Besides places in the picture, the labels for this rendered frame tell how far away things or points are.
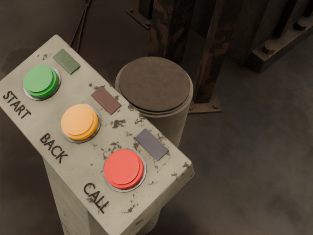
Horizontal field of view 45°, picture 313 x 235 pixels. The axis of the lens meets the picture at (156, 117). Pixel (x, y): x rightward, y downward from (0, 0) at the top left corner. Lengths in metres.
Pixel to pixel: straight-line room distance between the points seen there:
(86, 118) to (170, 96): 0.18
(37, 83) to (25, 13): 1.08
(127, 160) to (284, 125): 0.94
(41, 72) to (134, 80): 0.16
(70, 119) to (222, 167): 0.76
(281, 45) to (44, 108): 1.09
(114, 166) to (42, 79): 0.14
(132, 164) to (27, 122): 0.14
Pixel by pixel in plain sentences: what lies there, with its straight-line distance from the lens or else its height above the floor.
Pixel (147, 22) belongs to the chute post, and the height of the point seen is 0.02.
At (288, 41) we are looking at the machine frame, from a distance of 1.45.
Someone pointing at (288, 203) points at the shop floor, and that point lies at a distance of 1.14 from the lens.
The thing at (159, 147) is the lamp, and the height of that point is 0.62.
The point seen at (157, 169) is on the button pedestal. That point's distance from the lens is 0.39.
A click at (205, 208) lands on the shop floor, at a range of 1.06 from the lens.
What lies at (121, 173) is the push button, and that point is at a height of 0.61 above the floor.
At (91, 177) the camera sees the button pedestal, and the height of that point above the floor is 0.59.
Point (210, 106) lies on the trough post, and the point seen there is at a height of 0.01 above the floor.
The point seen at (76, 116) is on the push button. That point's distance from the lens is 0.42.
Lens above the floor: 0.95
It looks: 54 degrees down
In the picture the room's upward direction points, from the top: 10 degrees clockwise
